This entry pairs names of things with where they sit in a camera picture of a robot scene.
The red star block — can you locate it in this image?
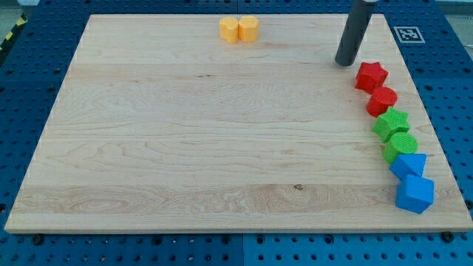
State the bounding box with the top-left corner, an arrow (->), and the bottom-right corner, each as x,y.
355,62 -> 389,95

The green cylinder block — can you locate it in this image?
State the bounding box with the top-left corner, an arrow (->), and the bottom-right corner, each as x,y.
382,132 -> 418,164

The yellow heart block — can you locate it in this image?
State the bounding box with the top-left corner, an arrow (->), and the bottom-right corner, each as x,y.
219,17 -> 239,44

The yellow hexagon block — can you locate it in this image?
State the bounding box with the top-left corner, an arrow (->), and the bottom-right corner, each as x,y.
238,16 -> 259,43

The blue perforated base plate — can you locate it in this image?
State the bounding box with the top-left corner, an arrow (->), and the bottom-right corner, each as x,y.
1,0 -> 472,265

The blue cube block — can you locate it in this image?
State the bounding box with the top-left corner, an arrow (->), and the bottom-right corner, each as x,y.
395,174 -> 435,214

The green star block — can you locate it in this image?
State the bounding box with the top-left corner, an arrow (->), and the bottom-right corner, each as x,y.
372,106 -> 410,143

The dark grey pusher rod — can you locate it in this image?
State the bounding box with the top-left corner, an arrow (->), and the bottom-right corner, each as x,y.
335,0 -> 378,67

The blue triangle block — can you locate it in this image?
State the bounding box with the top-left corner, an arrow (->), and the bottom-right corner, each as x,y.
389,154 -> 427,180

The red cylinder block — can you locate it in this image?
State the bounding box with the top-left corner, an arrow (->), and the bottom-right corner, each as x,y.
366,86 -> 398,117

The white fiducial marker tag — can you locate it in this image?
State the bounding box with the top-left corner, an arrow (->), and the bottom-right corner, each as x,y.
394,26 -> 425,44

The light wooden board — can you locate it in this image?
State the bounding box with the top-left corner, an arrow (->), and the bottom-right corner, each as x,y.
5,14 -> 472,234

